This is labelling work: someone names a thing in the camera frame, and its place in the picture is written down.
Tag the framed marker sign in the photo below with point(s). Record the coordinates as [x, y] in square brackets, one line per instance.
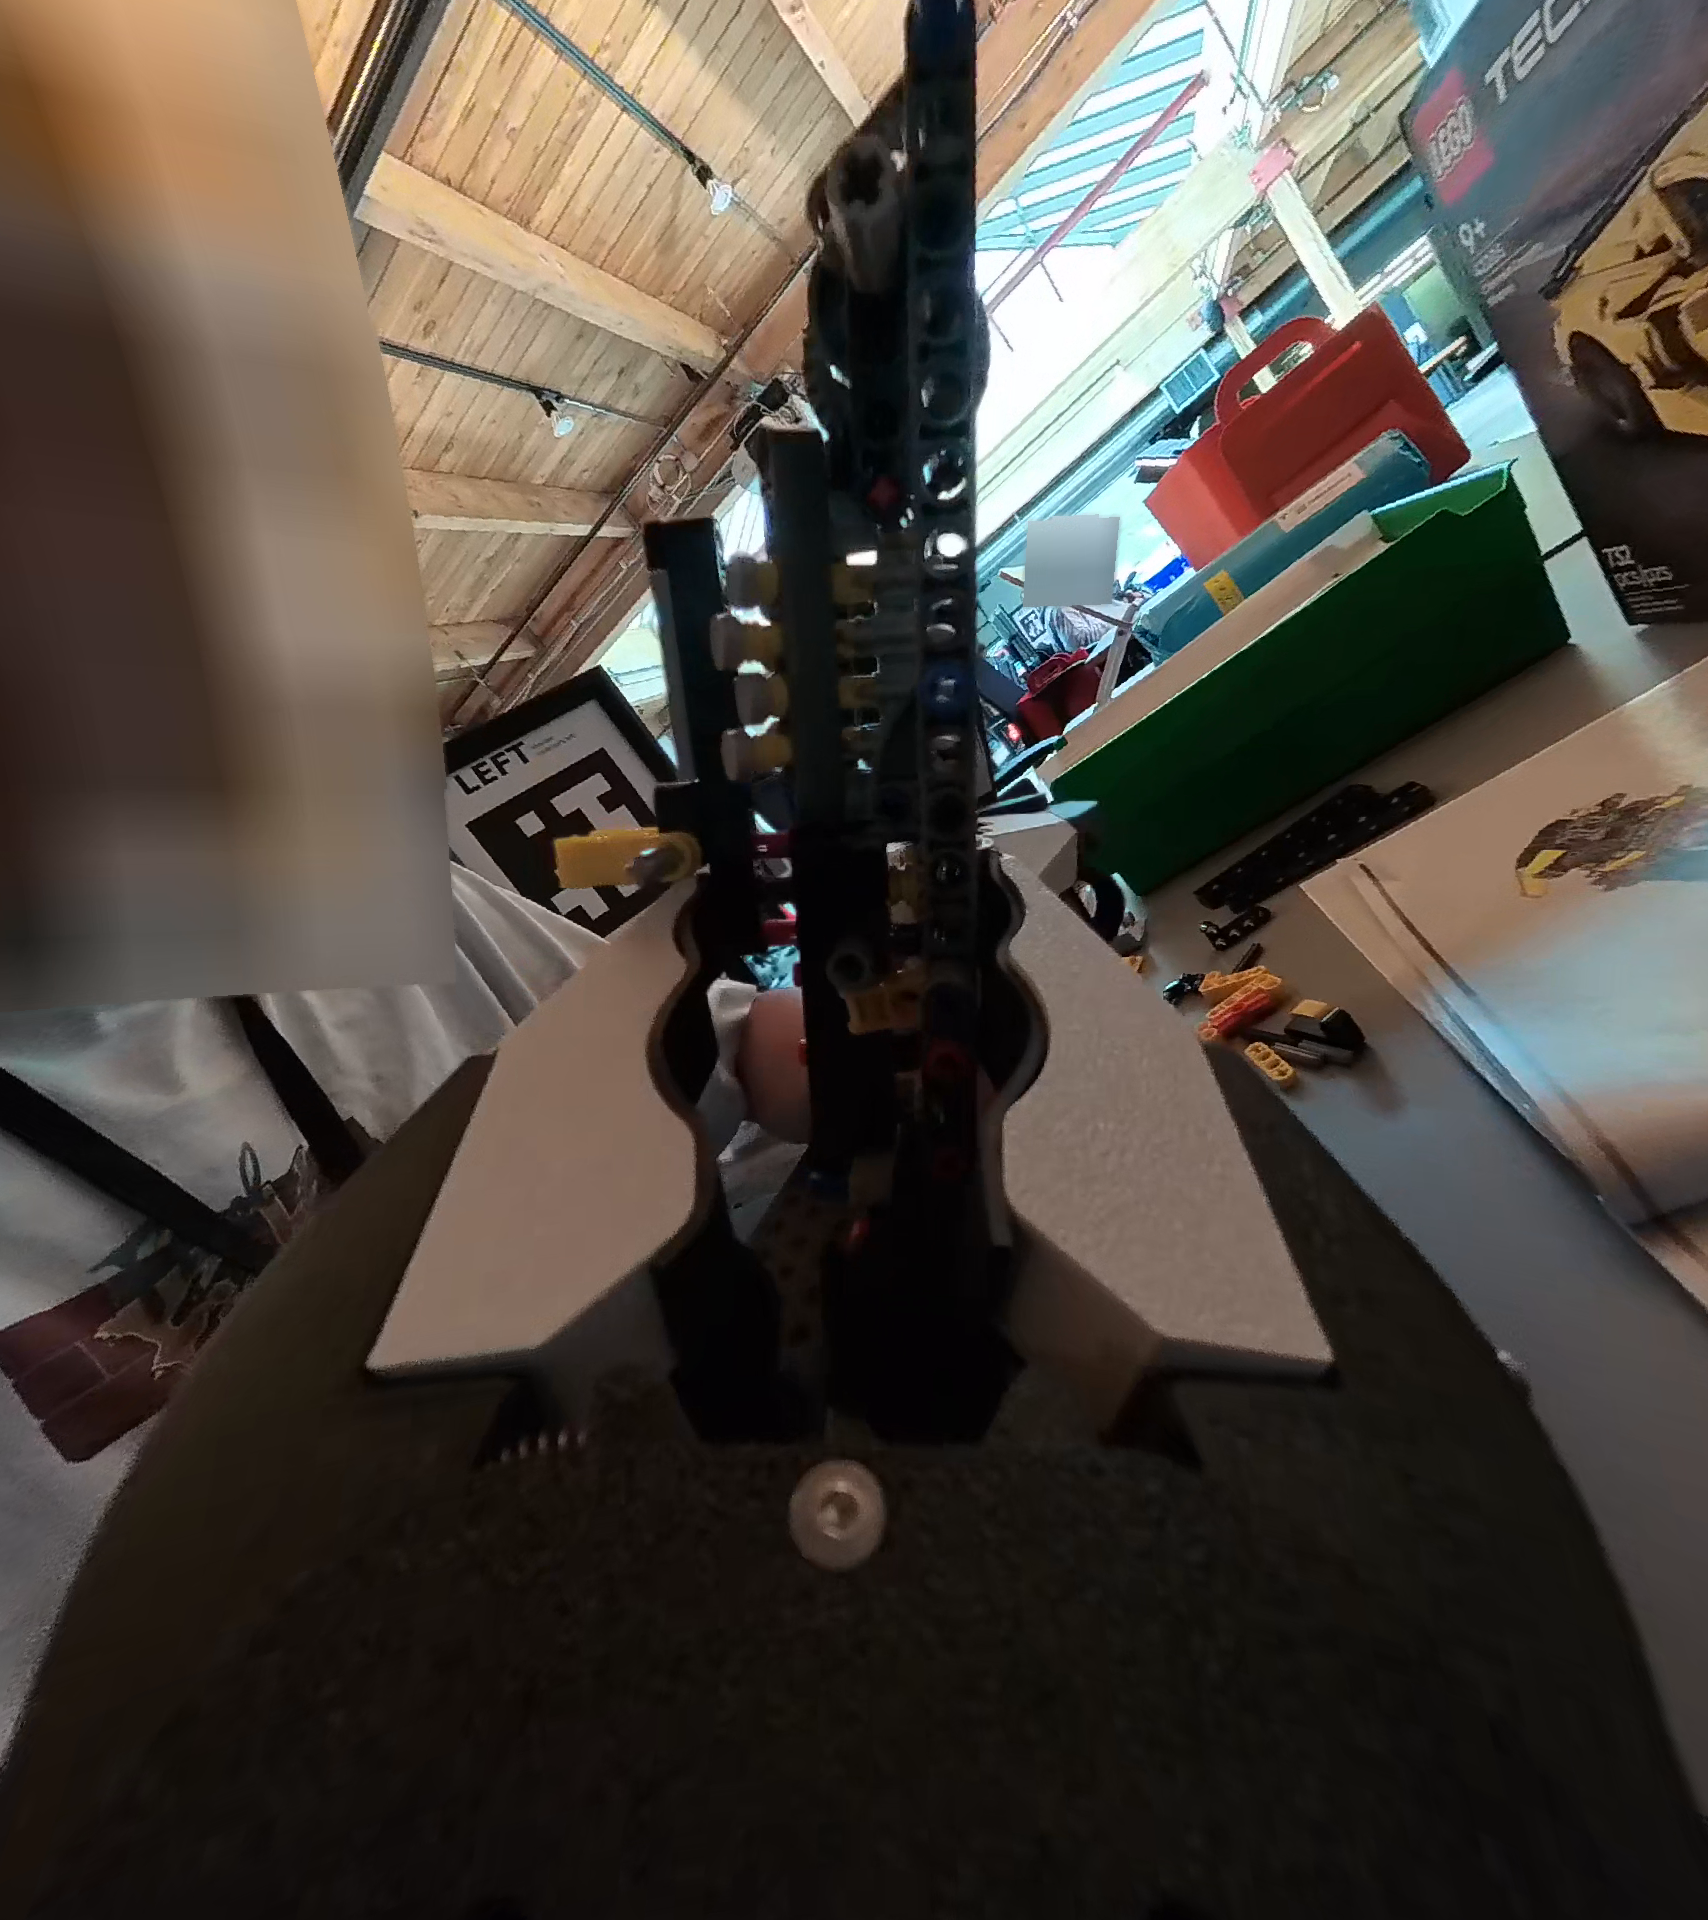
[525, 810]

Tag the lego car chassis assembly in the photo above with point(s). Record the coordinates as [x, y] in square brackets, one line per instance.
[929, 674]

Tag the person's left hand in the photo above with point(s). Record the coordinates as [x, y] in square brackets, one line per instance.
[778, 1064]

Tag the ceiling track spotlight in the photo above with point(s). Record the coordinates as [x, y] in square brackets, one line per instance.
[716, 189]
[556, 416]

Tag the long black lego beam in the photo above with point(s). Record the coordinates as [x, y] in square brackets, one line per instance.
[1319, 841]

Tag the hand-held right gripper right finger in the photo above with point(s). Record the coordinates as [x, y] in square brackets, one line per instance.
[1169, 1200]

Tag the lego set box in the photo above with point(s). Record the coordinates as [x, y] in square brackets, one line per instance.
[1619, 451]

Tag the green plastic bin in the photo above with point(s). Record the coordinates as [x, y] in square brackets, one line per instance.
[1319, 705]

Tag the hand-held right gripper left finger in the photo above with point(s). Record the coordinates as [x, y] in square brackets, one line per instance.
[555, 1200]

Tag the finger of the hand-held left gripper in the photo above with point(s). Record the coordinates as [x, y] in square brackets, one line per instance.
[1056, 841]

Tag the red carry case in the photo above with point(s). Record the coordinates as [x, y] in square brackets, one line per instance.
[1335, 390]

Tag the teal cardboard box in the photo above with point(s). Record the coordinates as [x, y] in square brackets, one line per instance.
[1245, 593]

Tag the open lego instruction booklet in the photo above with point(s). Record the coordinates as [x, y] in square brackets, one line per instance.
[1619, 975]

